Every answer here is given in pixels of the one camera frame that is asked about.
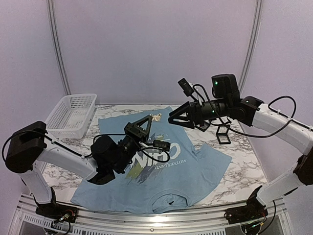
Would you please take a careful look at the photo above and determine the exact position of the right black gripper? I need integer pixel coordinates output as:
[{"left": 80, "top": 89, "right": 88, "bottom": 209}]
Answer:
[{"left": 169, "top": 97, "right": 231, "bottom": 129}]

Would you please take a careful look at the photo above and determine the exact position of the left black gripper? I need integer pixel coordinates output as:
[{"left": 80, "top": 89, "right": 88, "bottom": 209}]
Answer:
[{"left": 114, "top": 116, "right": 153, "bottom": 173}]

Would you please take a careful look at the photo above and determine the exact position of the light blue printed t-shirt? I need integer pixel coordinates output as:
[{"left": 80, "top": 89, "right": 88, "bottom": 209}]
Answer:
[{"left": 71, "top": 107, "right": 232, "bottom": 214}]

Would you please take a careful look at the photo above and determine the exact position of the white perforated plastic basket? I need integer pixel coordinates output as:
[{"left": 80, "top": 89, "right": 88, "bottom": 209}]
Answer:
[{"left": 45, "top": 94, "right": 97, "bottom": 139}]

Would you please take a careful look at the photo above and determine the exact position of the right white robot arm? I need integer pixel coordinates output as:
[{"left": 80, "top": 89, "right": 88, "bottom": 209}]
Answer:
[{"left": 168, "top": 74, "right": 313, "bottom": 219}]

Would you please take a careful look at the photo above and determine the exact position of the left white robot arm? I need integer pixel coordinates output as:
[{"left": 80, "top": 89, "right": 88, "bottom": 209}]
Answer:
[{"left": 1, "top": 116, "right": 152, "bottom": 218}]

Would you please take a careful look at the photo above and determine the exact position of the open black brooch box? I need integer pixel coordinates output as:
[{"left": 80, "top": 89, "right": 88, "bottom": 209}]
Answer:
[{"left": 196, "top": 122, "right": 210, "bottom": 132}]

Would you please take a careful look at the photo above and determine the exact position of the black square box lid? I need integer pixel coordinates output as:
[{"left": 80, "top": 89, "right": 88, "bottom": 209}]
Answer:
[{"left": 216, "top": 126, "right": 231, "bottom": 144}]

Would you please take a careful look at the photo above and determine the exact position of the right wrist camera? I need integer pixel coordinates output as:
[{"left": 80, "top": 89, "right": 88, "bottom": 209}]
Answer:
[{"left": 178, "top": 78, "right": 194, "bottom": 97}]

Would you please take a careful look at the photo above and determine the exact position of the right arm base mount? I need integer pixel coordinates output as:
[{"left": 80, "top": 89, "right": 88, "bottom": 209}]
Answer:
[{"left": 224, "top": 186, "right": 268, "bottom": 224}]

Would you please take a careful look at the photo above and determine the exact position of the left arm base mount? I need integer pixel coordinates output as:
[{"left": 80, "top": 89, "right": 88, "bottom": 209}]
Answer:
[{"left": 33, "top": 188, "right": 78, "bottom": 223}]

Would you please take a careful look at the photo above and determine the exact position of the right wall aluminium profile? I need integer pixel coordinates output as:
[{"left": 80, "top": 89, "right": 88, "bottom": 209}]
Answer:
[{"left": 238, "top": 0, "right": 264, "bottom": 92}]

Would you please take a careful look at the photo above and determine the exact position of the wall aluminium profile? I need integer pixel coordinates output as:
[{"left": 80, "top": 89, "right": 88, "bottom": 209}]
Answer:
[
  {"left": 46, "top": 0, "right": 71, "bottom": 95},
  {"left": 238, "top": 0, "right": 264, "bottom": 92}
]

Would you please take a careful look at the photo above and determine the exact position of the left wall aluminium profile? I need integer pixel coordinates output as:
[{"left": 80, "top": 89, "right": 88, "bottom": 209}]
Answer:
[{"left": 46, "top": 0, "right": 71, "bottom": 95}]

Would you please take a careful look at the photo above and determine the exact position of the aluminium front rail frame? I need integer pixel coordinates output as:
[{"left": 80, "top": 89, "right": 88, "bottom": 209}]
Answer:
[{"left": 9, "top": 193, "right": 291, "bottom": 235}]

